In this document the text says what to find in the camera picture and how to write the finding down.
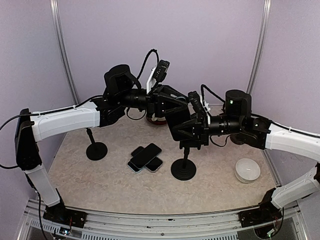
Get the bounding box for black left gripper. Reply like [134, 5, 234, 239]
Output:
[118, 83, 191, 118]

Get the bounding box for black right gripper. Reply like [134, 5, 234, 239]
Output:
[172, 112, 244, 146]

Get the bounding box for tall black clamp phone stand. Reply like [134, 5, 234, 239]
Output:
[170, 140, 201, 181]

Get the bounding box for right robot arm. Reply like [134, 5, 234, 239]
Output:
[168, 89, 320, 227]

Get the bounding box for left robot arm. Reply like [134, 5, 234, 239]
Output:
[14, 64, 188, 224]

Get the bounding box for black phone crossing stack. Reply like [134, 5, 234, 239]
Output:
[130, 143, 162, 169]

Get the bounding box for light blue bottom phone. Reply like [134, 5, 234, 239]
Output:
[127, 161, 144, 174]

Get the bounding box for short black phone stand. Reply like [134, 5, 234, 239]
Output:
[86, 128, 108, 161]

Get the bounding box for red round coaster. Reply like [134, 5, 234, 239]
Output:
[145, 116, 167, 127]

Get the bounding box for white bowl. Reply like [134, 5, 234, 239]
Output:
[234, 158, 261, 184]

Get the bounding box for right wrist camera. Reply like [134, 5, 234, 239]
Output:
[188, 91, 211, 125]

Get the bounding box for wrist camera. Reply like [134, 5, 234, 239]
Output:
[188, 91, 211, 125]
[146, 60, 170, 94]

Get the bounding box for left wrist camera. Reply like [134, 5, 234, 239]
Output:
[146, 60, 170, 94]

